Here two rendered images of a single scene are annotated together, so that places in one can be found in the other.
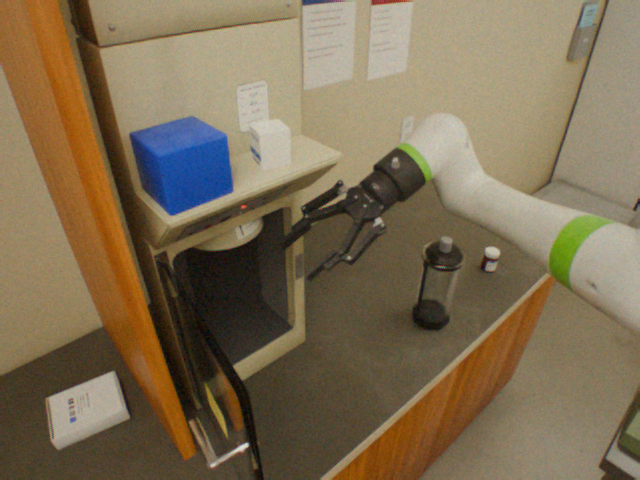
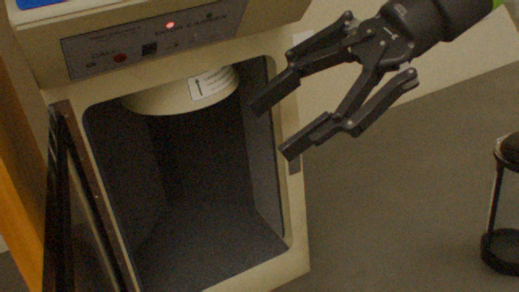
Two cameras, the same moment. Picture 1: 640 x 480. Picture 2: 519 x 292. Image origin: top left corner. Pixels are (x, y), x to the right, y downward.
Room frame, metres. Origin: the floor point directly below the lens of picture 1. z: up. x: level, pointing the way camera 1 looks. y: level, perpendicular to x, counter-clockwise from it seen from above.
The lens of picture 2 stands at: (0.14, -0.10, 1.60)
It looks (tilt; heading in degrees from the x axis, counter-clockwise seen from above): 31 degrees down; 17
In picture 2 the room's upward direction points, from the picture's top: 7 degrees counter-clockwise
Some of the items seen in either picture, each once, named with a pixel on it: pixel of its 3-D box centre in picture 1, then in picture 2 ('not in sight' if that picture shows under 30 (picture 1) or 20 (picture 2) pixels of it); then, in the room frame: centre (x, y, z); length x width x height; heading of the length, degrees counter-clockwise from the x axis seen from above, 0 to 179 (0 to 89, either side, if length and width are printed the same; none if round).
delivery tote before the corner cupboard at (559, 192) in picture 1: (576, 223); not in sight; (2.47, -1.86, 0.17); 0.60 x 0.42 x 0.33; 39
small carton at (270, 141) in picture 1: (270, 144); not in sight; (0.64, 0.07, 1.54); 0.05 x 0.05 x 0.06; 26
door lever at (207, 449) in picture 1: (214, 439); not in sight; (0.34, 0.15, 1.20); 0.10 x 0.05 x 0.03; 33
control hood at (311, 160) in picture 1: (248, 197); (185, 17); (0.61, 0.11, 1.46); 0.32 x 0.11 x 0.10; 131
